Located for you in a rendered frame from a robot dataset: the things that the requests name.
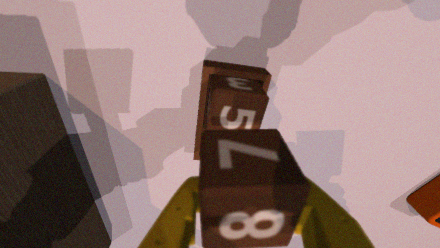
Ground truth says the orange pocket multimeter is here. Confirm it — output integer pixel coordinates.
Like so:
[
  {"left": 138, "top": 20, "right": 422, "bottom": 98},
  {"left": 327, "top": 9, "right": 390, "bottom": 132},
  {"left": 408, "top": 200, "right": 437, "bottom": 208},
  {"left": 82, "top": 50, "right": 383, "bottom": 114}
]
[{"left": 407, "top": 175, "right": 440, "bottom": 228}]

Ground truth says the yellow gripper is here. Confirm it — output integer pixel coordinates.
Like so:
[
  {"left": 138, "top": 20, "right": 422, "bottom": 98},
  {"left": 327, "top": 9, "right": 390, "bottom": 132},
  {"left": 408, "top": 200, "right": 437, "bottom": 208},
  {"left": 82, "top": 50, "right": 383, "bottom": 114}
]
[{"left": 138, "top": 176, "right": 375, "bottom": 248}]

